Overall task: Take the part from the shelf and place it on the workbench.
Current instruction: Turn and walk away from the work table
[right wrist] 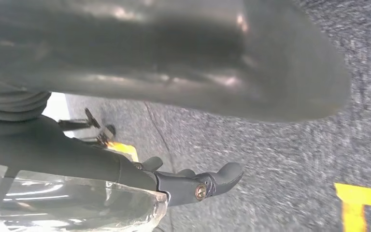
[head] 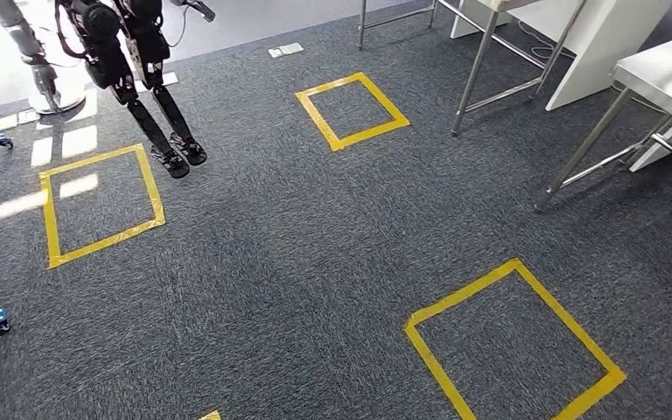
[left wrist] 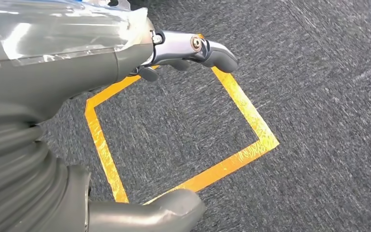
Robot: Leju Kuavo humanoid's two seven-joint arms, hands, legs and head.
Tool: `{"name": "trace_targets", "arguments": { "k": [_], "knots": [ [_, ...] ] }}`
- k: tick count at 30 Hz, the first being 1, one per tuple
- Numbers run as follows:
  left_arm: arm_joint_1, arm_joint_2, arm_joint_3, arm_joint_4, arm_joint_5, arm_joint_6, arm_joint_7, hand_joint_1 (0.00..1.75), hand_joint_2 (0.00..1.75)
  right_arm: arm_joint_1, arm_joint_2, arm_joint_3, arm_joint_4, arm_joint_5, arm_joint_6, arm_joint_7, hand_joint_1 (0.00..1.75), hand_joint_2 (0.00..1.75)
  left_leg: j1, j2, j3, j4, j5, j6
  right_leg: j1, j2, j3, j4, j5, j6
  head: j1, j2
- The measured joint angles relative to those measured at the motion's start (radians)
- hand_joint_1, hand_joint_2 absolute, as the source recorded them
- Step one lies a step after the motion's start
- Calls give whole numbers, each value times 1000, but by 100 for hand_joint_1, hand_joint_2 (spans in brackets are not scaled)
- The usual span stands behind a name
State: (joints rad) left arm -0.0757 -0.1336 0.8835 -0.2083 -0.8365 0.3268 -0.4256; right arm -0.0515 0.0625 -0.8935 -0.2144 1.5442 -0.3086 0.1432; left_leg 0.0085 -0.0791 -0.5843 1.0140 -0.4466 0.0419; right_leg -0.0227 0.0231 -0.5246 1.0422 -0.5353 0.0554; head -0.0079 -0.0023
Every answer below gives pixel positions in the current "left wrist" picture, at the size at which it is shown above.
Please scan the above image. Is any yellow floor tape square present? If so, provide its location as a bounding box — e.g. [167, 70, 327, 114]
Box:
[85, 33, 280, 205]

